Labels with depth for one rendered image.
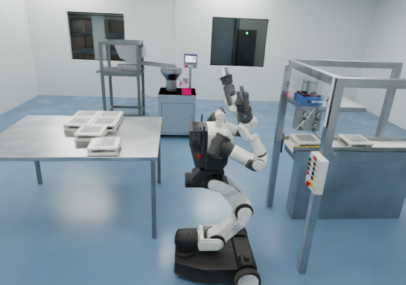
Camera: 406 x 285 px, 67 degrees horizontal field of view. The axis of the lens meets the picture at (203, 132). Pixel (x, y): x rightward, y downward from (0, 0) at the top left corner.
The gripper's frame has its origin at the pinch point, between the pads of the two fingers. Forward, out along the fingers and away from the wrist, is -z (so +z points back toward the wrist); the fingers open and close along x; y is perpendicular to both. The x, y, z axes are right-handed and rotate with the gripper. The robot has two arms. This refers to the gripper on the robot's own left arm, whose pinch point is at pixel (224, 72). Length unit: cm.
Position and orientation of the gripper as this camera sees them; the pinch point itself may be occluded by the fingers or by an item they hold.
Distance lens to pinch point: 241.4
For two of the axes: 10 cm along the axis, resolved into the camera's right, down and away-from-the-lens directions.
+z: 2.7, 9.6, 1.0
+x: 5.1, -0.6, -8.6
